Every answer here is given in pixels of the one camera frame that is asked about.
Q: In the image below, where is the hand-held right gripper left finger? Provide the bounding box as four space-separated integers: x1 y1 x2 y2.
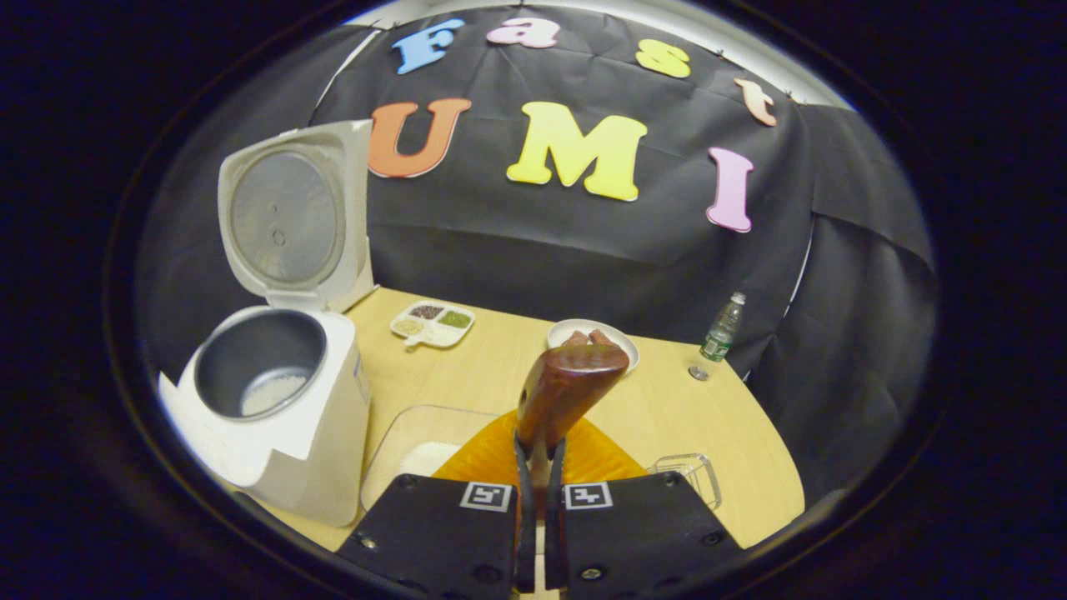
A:
338 410 536 598

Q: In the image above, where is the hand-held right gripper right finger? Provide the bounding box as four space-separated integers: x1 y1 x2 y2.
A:
546 412 743 598

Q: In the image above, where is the clear box of rice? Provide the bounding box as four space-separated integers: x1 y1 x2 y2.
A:
360 405 501 511

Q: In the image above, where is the brown wooden spoon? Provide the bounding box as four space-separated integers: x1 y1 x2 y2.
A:
515 342 631 518

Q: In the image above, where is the clear chopstick holder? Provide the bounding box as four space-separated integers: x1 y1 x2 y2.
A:
649 452 722 511

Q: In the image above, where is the white rice cooker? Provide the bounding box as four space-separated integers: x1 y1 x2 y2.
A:
158 119 378 528

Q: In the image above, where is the white round plate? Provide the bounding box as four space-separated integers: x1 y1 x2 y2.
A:
547 318 640 373

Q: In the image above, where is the white divided grain dish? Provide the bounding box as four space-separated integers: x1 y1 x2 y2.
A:
390 300 476 349

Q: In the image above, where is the clear green-label water bottle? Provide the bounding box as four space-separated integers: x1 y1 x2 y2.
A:
700 292 747 363

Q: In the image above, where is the black backdrop cloth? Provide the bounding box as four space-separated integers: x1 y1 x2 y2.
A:
138 8 939 501

